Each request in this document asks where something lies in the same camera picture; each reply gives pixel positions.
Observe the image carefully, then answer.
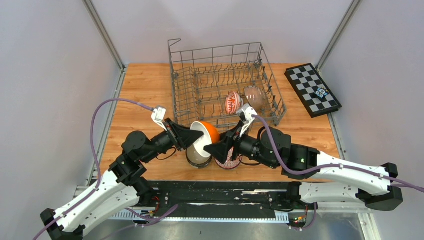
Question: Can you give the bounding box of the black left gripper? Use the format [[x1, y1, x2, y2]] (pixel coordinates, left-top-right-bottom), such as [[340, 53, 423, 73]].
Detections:
[[142, 117, 204, 164]]

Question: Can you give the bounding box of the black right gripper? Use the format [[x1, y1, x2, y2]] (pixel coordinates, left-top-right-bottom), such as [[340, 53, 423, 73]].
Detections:
[[203, 120, 277, 170]]

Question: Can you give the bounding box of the orange geometric pattern bowl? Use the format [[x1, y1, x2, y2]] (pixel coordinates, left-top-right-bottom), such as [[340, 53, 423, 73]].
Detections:
[[214, 147, 243, 170]]

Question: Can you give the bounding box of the orange bowl white inside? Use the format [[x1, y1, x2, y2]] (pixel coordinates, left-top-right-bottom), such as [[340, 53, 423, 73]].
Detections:
[[190, 121, 220, 158]]

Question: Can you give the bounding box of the black bowl beige inside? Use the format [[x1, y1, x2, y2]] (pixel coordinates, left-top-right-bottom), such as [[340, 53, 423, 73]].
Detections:
[[185, 145, 213, 169]]

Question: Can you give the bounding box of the orange floral pattern bowl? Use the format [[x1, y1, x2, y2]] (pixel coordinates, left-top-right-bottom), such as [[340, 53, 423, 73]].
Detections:
[[224, 91, 244, 115]]

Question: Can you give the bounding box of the clear glass bowl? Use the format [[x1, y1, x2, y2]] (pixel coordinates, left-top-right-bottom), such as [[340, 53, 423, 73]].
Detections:
[[244, 85, 267, 112]]

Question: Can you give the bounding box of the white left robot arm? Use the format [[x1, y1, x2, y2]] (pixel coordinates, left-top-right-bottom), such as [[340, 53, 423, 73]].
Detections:
[[40, 118, 204, 240]]

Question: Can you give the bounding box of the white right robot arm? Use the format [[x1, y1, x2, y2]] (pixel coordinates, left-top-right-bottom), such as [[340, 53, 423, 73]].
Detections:
[[202, 127, 404, 211]]

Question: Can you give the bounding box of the black white checkerboard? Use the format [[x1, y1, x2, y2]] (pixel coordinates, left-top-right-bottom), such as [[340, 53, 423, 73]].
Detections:
[[284, 63, 342, 118]]

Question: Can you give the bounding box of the small blue owl figure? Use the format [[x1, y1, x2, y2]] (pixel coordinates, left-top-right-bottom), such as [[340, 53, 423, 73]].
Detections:
[[314, 87, 330, 100]]

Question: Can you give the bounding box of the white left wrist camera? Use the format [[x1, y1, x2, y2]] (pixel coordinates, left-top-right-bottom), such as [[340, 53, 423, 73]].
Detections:
[[151, 105, 167, 130]]

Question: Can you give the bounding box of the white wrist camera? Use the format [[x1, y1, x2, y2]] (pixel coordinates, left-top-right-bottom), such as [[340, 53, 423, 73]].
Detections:
[[236, 103, 257, 137], [151, 105, 167, 130]]

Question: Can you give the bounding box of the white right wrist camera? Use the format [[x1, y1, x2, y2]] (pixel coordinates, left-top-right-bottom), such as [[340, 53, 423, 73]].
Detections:
[[236, 103, 257, 137]]

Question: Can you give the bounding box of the grey wire dish rack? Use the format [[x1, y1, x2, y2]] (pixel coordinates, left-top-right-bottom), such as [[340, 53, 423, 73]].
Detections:
[[167, 38, 287, 132]]

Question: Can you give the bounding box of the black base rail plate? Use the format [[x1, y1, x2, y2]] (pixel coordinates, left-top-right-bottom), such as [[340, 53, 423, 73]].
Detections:
[[74, 180, 365, 223]]

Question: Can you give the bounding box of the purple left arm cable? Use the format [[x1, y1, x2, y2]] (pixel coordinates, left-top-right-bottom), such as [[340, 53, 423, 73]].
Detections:
[[33, 97, 155, 240]]

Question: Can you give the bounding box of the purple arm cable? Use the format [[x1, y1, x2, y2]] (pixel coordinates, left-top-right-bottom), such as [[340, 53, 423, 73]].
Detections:
[[33, 97, 155, 240], [251, 114, 424, 194]]

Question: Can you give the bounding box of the left aluminium frame post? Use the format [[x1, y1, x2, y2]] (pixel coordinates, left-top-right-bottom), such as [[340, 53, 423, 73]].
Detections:
[[82, 0, 126, 72]]

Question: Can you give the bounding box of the aluminium frame post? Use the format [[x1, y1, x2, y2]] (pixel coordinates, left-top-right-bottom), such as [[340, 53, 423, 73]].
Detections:
[[316, 0, 362, 72], [82, 0, 126, 72]]

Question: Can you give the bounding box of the right aluminium frame post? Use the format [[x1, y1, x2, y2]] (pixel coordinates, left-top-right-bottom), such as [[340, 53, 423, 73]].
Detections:
[[316, 0, 362, 72]]

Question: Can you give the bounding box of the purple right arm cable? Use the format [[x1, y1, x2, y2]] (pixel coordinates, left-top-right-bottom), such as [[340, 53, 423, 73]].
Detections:
[[251, 114, 424, 194]]

